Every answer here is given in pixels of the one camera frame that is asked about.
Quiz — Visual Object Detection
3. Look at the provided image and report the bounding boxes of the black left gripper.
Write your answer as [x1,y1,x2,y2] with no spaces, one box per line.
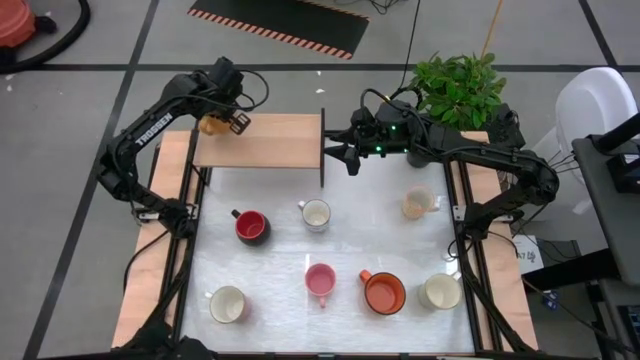
[202,55,251,136]

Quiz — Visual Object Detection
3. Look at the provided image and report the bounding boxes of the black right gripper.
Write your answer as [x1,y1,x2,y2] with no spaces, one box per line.
[324,99,426,176]

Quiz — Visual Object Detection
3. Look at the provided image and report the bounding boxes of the amber yellow mug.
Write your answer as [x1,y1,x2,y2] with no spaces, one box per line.
[198,113,232,137]

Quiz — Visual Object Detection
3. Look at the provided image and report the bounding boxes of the small white mug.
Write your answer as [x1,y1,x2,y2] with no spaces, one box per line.
[298,198,333,232]

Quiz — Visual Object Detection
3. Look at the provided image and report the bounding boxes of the beige patterned mug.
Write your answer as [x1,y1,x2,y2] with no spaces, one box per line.
[401,184,441,221]

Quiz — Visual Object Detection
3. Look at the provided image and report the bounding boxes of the black mug with red inside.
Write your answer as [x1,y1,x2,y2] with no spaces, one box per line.
[230,208,273,247]

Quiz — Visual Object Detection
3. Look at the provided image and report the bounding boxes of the pink mug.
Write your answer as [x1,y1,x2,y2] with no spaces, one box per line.
[304,263,338,310]

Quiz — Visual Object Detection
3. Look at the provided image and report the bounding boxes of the wide orange mug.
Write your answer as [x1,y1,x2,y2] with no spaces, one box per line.
[358,269,407,316]

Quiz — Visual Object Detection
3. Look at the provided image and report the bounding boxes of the cream mug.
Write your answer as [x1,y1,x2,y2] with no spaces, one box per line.
[417,272,464,311]

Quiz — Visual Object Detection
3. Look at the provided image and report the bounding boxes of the red mug with white inside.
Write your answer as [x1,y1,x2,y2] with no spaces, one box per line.
[203,285,251,325]

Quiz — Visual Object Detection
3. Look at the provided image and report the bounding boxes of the wooden shelf with black ends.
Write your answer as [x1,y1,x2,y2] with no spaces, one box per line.
[192,107,327,189]

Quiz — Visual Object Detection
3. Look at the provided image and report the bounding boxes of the dark plant pot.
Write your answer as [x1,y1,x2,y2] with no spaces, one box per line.
[405,149,444,169]

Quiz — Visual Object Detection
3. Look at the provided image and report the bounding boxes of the black mat with striped edge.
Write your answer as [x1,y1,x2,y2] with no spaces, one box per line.
[187,0,370,61]

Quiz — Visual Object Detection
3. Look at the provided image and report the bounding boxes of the green leafy plant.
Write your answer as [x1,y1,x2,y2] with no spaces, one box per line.
[408,51,508,135]

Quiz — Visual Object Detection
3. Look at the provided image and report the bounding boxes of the black equipment box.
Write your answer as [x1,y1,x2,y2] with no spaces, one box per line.
[492,102,527,151]

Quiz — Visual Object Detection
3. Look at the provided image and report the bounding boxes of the wooden side board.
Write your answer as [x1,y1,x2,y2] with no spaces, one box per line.
[110,130,201,350]
[449,130,539,351]

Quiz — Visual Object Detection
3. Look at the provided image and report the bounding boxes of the red vacuum cleaner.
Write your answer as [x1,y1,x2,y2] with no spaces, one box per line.
[0,0,57,50]

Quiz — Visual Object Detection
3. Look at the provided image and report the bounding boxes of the white chair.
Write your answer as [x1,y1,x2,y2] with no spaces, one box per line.
[517,66,640,224]

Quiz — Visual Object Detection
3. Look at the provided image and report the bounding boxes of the black desk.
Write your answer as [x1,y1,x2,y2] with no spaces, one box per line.
[571,112,640,286]

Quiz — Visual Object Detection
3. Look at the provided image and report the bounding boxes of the thin black floor cable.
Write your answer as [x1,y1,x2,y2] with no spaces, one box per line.
[397,0,422,91]

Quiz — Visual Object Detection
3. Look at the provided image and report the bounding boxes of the black aluminium table frame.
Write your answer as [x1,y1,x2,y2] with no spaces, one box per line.
[119,130,536,360]

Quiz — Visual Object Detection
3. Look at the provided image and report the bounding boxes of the black vacuum hose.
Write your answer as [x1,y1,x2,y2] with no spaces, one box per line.
[0,0,92,75]

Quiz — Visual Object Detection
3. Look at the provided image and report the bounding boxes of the yellow floor cable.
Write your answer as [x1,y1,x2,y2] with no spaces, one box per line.
[480,0,504,57]

